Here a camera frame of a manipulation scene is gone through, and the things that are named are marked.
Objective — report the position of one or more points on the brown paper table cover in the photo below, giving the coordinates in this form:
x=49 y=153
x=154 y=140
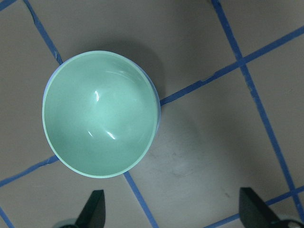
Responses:
x=231 y=75

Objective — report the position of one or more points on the green bowl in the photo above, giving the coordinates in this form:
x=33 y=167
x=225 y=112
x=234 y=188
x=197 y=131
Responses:
x=99 y=114

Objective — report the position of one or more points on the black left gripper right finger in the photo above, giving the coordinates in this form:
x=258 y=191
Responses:
x=254 y=213

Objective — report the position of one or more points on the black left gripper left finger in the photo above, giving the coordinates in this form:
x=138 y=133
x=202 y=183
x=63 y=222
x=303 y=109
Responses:
x=93 y=214

